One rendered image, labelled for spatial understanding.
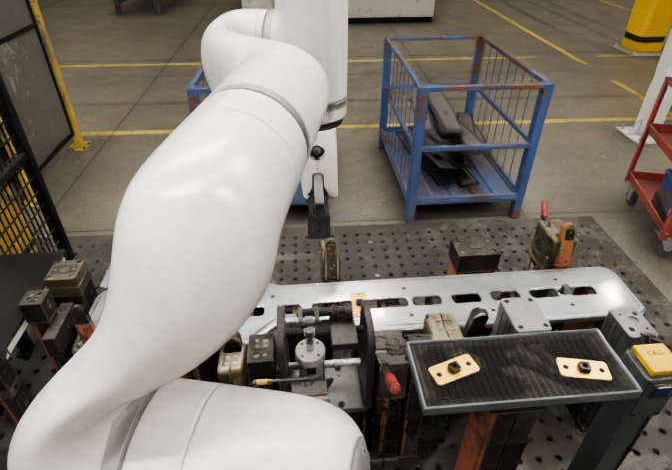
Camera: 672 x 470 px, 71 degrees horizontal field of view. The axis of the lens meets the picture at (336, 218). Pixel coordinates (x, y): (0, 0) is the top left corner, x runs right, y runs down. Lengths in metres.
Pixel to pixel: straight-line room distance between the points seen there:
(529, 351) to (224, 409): 0.71
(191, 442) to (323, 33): 0.42
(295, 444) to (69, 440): 0.13
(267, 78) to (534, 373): 0.71
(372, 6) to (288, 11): 8.33
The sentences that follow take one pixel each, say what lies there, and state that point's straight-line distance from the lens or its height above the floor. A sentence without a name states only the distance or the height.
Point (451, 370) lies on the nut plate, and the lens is 0.87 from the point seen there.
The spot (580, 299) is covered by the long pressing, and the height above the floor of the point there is 1.00.
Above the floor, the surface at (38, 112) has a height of 0.49.
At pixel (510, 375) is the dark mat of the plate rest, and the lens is 0.90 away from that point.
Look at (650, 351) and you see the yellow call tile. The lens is 1.05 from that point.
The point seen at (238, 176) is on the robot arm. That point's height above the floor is 1.72.
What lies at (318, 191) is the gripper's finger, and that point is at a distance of 0.60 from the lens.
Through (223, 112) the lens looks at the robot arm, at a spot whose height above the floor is 1.73.
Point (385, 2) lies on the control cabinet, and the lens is 8.90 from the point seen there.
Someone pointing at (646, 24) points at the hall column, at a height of 0.41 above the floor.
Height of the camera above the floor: 1.84
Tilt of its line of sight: 34 degrees down
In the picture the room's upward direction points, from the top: straight up
